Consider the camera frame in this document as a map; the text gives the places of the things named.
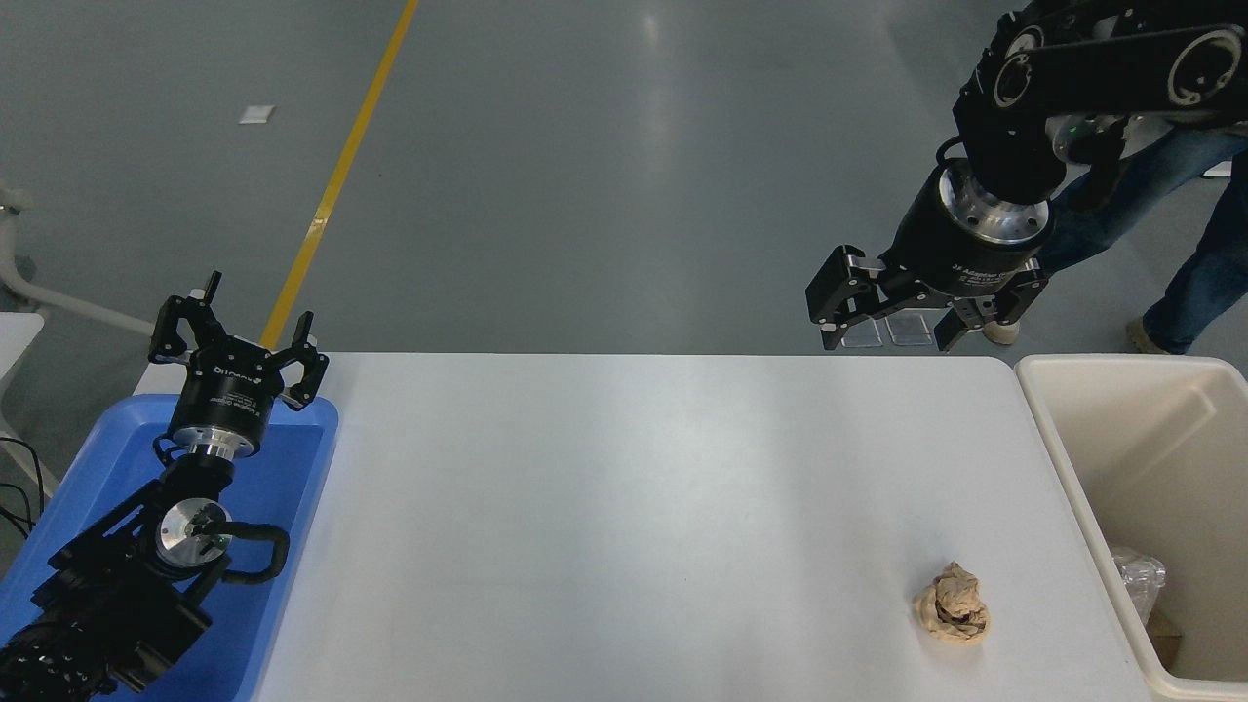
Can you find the small white side table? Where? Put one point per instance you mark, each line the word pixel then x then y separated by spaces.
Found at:
pixel 15 341

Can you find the blue plastic tray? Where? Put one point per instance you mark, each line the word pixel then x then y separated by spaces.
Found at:
pixel 283 468

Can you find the large pale plastic bin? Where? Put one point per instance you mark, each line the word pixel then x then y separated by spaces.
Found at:
pixel 1082 458

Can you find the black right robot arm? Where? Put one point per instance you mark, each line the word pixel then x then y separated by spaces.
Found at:
pixel 1072 68

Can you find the metal floor plate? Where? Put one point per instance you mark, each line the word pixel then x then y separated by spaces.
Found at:
pixel 912 330
pixel 866 336

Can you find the white curved pipe frame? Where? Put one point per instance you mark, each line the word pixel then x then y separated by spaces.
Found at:
pixel 58 302

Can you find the crumpled clear plastic item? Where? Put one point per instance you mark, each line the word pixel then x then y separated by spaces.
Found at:
pixel 1139 580

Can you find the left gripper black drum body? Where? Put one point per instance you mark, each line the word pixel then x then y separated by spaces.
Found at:
pixel 226 400

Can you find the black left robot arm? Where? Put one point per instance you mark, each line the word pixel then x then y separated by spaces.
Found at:
pixel 107 595

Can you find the person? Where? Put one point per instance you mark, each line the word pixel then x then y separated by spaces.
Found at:
pixel 1204 263

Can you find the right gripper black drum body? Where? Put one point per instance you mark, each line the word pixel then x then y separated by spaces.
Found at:
pixel 946 249

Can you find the tan paper ball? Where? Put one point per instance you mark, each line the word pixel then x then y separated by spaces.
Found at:
pixel 954 609

